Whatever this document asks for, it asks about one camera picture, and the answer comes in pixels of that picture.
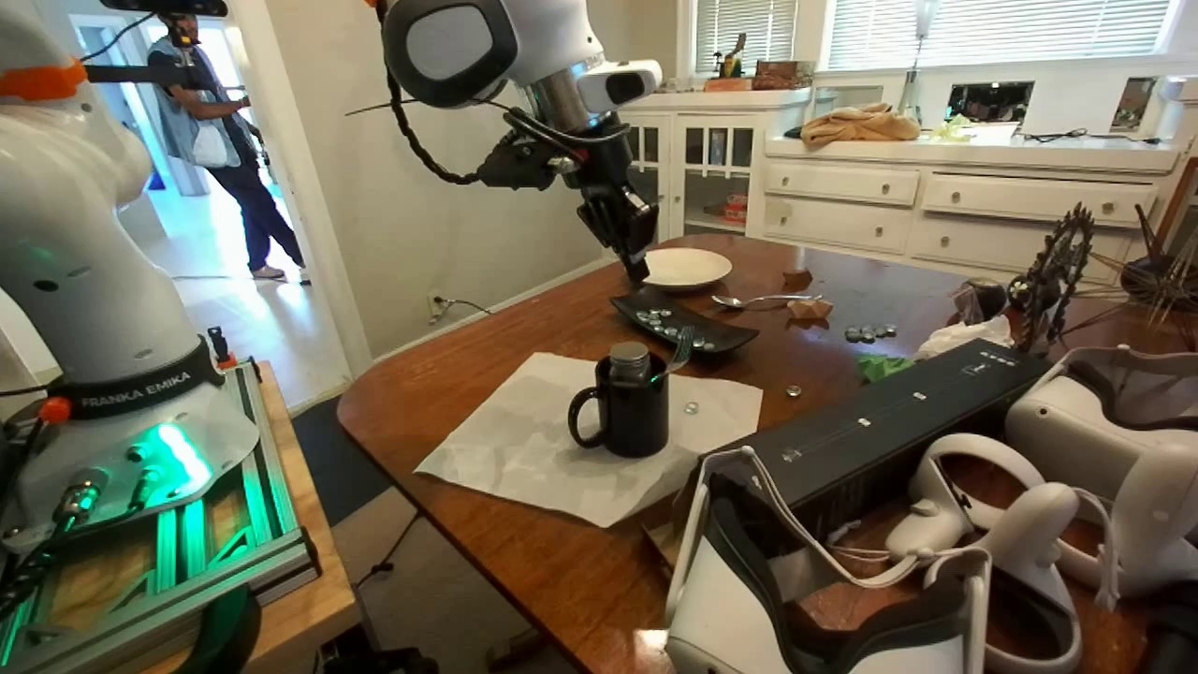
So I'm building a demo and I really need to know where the metal spoon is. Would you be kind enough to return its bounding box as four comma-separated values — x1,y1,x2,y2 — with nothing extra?
709,292,789,312

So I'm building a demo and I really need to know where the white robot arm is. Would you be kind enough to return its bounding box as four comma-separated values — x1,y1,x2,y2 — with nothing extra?
0,0,663,557

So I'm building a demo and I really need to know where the white paper sheet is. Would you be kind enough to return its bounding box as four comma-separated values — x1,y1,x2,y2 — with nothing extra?
419,352,766,528

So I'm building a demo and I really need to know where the small clear bottle white cap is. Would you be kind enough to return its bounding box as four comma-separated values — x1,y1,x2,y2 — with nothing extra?
611,340,652,384

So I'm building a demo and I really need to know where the white vr headset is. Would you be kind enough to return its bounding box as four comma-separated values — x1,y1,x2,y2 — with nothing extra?
667,445,990,674
1004,349,1198,596

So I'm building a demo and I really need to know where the black rectangular tray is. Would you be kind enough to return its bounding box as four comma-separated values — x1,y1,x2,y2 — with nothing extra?
615,297,752,360

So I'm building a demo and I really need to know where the white glass door cabinet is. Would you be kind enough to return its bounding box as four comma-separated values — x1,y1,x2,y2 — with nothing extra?
625,89,804,240

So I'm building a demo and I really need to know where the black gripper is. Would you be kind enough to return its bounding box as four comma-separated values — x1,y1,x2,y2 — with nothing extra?
566,123,660,286

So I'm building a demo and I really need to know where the person in blue clothes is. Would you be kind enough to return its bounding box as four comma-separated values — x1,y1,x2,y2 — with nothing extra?
148,10,305,280

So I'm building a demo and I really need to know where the long black box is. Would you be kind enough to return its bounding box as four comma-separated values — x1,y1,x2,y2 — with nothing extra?
717,340,1048,508

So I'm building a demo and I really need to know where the white VR controller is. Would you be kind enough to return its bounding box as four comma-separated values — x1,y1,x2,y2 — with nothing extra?
887,433,1083,674

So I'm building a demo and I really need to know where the white sideboard with drawers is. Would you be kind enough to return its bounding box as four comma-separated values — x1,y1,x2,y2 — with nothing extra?
749,138,1184,286

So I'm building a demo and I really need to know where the white round plate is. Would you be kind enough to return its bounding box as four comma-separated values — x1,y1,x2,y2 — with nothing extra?
648,249,733,289

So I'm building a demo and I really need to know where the black mug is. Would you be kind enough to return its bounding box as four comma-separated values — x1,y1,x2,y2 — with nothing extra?
571,352,671,458

